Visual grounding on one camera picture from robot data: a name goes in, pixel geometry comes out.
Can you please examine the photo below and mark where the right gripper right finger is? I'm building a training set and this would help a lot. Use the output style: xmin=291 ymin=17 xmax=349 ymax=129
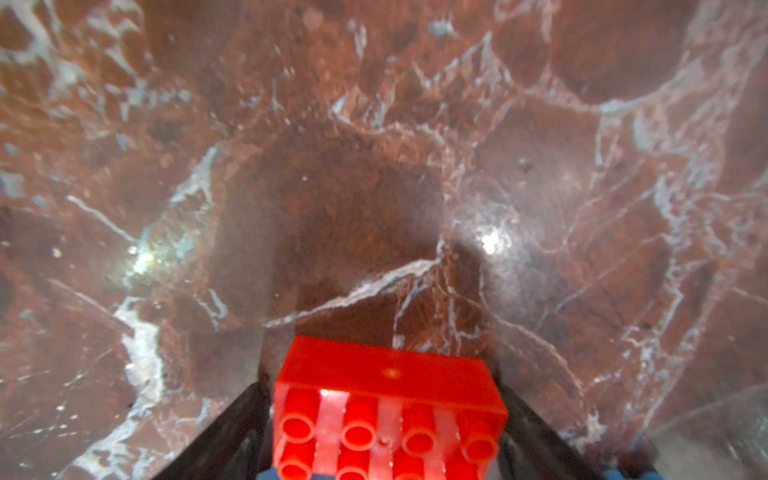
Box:
xmin=498 ymin=383 xmax=603 ymax=480

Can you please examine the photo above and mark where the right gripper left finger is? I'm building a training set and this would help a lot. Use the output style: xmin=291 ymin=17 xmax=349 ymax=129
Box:
xmin=154 ymin=380 xmax=273 ymax=480

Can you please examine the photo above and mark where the red brick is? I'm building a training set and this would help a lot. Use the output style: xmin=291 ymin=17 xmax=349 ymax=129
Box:
xmin=273 ymin=336 xmax=508 ymax=479

